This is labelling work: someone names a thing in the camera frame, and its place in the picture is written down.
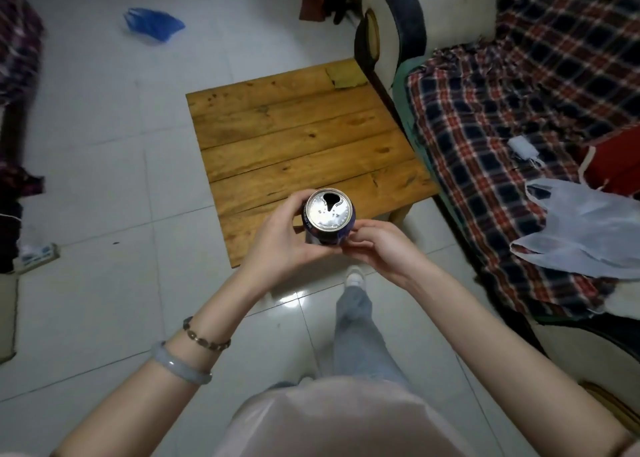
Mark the person's left hand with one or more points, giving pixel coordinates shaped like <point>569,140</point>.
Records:
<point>272,252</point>

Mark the person's right hand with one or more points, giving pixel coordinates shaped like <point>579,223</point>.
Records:
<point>390,252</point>

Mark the person's right thumb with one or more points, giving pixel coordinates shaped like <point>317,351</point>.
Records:
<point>372,228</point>

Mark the person's left thumb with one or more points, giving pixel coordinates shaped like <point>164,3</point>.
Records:
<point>297,204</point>

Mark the blue drink can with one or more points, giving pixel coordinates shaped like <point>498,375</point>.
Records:
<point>329,217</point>

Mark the person's left forearm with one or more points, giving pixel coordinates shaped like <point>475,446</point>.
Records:
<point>165,366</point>

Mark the person's right forearm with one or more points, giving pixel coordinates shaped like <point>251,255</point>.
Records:
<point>500,351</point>

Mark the person's white shoe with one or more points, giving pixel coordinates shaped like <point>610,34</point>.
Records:
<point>356,277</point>

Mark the small wooden table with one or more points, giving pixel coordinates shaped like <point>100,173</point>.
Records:
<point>300,137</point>

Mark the person's grey jeans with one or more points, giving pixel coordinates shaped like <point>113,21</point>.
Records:
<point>357,341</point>

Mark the yellow paper patch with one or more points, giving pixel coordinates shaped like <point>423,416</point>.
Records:
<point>346,76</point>

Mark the white face mask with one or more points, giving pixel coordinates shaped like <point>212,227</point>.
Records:
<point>524,148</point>

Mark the red blue plaid blanket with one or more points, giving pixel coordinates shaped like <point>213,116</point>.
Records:
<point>500,107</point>

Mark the person's pink shirt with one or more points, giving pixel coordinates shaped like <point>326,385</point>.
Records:
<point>345,421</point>

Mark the cream and dark sofa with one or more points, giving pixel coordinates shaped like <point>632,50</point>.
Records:
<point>395,27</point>

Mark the pale jade bangle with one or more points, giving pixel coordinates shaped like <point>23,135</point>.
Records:
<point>175,367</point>

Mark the white plastic bag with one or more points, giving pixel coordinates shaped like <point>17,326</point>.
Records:
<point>585,232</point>

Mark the blue plastic bag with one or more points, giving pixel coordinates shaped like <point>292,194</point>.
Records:
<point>152,23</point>

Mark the red cloth bag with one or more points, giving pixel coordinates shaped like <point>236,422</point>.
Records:
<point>615,159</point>

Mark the white power strip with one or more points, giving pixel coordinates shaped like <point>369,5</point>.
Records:
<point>39,256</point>

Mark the purple plaid cloth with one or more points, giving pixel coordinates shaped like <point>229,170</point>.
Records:
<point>17,57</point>

